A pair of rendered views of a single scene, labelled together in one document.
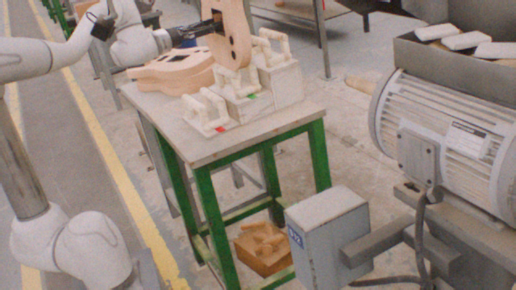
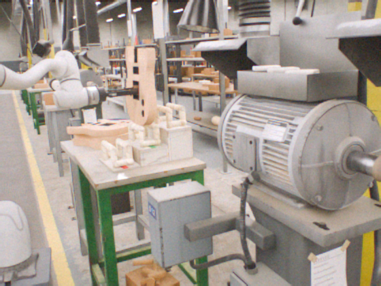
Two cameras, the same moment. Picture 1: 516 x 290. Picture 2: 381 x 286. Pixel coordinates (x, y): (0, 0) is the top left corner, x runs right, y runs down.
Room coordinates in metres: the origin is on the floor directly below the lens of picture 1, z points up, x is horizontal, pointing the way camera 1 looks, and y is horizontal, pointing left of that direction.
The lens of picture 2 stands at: (-0.17, -0.09, 1.50)
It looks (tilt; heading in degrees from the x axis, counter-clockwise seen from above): 13 degrees down; 358
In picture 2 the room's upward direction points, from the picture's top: 3 degrees counter-clockwise
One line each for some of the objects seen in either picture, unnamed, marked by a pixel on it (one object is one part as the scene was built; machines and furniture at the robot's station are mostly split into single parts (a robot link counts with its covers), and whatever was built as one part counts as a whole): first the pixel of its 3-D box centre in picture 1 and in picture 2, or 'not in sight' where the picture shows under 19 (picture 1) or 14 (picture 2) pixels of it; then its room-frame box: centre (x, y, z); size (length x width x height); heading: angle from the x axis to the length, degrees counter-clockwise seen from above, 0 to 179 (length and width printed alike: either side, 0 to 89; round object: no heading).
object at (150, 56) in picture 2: not in sight; (148, 57); (1.75, -0.02, 1.48); 0.07 x 0.04 x 0.09; 24
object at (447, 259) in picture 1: (431, 248); (254, 231); (0.76, -0.30, 1.02); 0.13 x 0.04 x 0.04; 22
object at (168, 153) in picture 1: (181, 196); (89, 228); (2.05, 0.44, 0.45); 0.05 x 0.05 x 0.90; 22
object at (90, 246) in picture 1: (94, 246); (4, 230); (1.21, 0.56, 0.87); 0.18 x 0.16 x 0.22; 66
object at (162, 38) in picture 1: (161, 41); (92, 95); (1.76, 0.28, 1.31); 0.09 x 0.06 x 0.09; 24
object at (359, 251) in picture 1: (380, 240); (217, 225); (0.81, -0.21, 1.02); 0.19 x 0.04 x 0.04; 112
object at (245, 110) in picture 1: (240, 99); (145, 150); (1.86, 0.05, 0.98); 0.27 x 0.16 x 0.09; 26
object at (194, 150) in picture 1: (245, 183); (140, 220); (1.89, 0.11, 0.55); 0.62 x 0.58 x 0.76; 22
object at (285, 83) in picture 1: (270, 78); (169, 139); (1.92, -0.09, 1.02); 0.27 x 0.15 x 0.17; 26
